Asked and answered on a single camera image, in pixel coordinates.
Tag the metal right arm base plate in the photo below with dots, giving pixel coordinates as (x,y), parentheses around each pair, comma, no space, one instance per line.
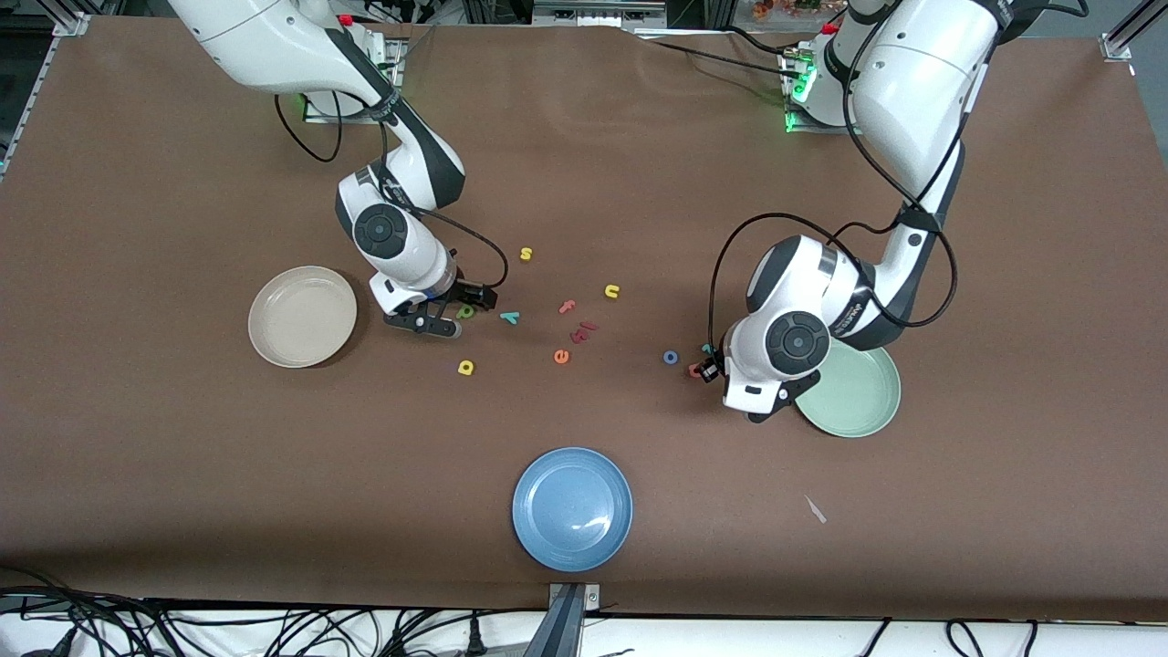
(319,116)

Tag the aluminium frame profile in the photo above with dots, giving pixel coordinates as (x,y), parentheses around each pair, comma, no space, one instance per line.
(71,20)
(1121,41)

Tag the blue plate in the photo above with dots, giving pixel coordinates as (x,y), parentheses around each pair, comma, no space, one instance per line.
(572,509)

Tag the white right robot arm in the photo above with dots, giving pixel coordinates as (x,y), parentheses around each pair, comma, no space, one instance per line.
(274,36)

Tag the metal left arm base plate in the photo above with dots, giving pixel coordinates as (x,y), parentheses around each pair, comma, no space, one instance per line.
(808,129)

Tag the beige brown plate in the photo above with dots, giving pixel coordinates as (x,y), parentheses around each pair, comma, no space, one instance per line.
(302,317)

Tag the orange decoration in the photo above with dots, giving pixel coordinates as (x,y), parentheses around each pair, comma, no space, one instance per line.
(785,7)

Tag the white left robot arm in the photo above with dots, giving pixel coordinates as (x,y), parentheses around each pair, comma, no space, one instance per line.
(922,82)

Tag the brown table cover sheet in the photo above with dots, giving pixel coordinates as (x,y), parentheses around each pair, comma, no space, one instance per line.
(182,456)

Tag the grey metal bracket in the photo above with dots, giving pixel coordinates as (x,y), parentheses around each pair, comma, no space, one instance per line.
(593,14)

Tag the pale green plate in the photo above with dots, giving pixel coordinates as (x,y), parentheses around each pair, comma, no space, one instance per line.
(858,401)

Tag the grey metal table clamp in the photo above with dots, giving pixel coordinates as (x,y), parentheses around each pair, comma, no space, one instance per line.
(566,620)

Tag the black power plug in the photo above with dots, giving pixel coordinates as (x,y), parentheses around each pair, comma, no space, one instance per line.
(474,636)

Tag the small white paper scrap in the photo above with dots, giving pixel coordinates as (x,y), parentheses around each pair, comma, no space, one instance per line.
(815,509)

